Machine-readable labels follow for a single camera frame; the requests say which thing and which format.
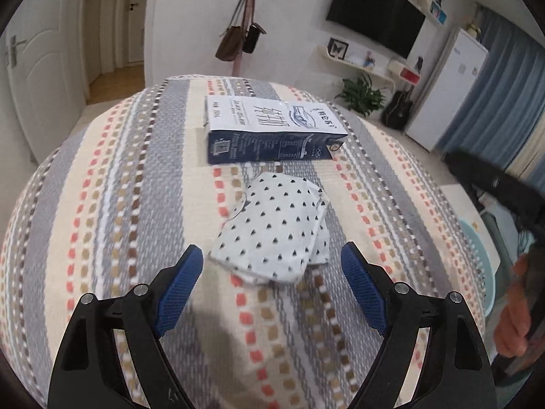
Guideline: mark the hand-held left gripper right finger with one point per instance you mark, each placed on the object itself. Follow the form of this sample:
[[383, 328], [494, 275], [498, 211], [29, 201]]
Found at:
[[364, 289]]

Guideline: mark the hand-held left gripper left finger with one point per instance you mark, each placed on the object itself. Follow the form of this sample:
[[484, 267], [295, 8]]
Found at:
[[179, 289]]

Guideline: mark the light blue plastic basket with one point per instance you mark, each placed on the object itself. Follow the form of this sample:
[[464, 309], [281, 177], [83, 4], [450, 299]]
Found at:
[[481, 272]]

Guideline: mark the white dotted face mask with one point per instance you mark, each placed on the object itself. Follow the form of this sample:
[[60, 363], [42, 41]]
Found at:
[[272, 226]]

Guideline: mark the blue white milk carton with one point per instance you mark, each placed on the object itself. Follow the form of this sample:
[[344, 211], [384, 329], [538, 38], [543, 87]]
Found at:
[[272, 136]]

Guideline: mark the person's right hand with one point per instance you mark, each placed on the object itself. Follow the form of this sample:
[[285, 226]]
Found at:
[[513, 315]]

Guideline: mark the cream curtain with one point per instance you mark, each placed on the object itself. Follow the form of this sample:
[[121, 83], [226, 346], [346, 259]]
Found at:
[[530, 157]]

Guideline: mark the striped woven tablecloth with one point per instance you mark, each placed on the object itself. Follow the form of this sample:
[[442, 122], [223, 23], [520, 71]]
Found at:
[[127, 221]]

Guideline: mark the blue curtain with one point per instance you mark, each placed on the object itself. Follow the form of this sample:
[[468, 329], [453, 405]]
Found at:
[[489, 93]]

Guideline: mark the white refrigerator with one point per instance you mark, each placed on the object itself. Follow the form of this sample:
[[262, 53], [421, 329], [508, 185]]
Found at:
[[447, 93]]

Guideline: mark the black acoustic guitar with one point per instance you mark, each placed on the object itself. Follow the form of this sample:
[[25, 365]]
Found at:
[[398, 113]]

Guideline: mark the pink white box shelf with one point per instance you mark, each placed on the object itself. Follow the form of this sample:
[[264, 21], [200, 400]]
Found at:
[[404, 73]]

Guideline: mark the small decoration on air conditioner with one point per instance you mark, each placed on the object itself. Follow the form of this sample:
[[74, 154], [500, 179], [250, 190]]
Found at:
[[473, 27]]

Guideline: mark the potted green plant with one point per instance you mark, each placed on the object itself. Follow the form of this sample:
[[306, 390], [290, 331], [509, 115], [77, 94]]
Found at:
[[362, 96]]

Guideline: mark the small shelf figurines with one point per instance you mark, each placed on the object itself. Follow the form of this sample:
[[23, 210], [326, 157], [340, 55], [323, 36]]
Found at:
[[370, 60]]

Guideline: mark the small blue box shelf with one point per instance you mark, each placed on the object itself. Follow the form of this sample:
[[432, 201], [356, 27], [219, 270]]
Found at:
[[437, 12]]

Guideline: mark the framed butterfly picture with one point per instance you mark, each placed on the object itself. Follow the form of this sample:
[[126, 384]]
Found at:
[[337, 48]]

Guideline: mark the pink coat rack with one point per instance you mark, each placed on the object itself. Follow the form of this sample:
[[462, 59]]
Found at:
[[238, 61]]

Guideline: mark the brown hanging bag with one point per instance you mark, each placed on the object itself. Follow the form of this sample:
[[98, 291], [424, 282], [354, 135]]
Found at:
[[228, 44]]

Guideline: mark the white door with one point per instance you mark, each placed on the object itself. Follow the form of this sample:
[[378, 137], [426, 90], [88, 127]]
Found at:
[[42, 72]]

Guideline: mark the small black hanging bag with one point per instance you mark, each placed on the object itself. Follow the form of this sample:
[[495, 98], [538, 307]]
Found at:
[[253, 36]]

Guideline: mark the hallway door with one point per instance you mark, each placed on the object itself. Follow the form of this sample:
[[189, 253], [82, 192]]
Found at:
[[135, 21]]

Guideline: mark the low white wall shelf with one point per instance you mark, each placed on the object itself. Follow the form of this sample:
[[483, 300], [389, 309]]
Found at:
[[353, 65]]

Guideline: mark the black wall television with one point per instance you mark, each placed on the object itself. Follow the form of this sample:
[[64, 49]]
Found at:
[[374, 8]]

